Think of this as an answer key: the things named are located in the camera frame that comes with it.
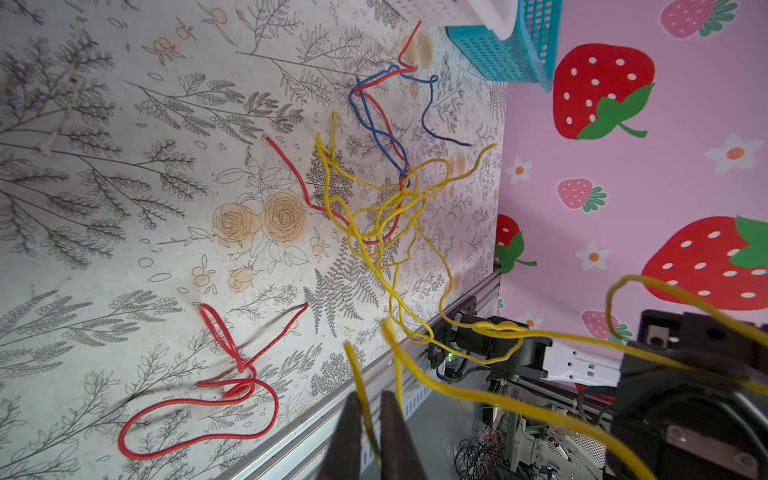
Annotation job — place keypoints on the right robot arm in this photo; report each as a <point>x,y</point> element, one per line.
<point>535,359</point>

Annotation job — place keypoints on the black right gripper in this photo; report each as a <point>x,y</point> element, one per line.
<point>700,421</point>

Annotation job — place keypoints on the teal plastic basket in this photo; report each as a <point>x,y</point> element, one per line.
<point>529,55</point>

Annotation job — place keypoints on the white plastic basket middle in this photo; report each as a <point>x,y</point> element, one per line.
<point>499,16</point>

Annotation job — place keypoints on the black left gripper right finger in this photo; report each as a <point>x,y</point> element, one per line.
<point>399,458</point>

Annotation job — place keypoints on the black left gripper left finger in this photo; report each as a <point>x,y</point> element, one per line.
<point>342,460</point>

